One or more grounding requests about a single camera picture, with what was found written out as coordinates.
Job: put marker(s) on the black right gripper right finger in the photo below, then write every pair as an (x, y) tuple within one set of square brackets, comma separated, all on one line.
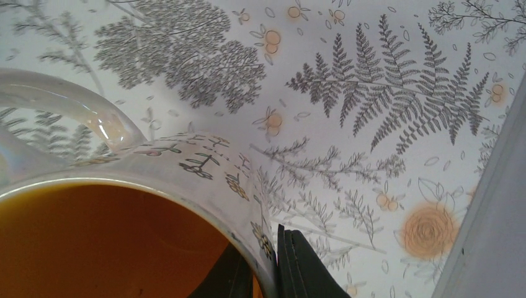
[(300, 270)]

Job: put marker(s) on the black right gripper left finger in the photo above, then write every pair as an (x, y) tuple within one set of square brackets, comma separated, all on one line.
[(231, 276)]

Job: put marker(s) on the floral iridescent white mug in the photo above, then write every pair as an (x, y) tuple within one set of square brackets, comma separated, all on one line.
[(149, 219)]

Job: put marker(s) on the floral patterned table mat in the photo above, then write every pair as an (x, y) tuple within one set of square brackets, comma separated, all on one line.
[(370, 123)]

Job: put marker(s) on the aluminium mounting rail frame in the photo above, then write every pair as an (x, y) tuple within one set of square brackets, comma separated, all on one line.
[(488, 258)]

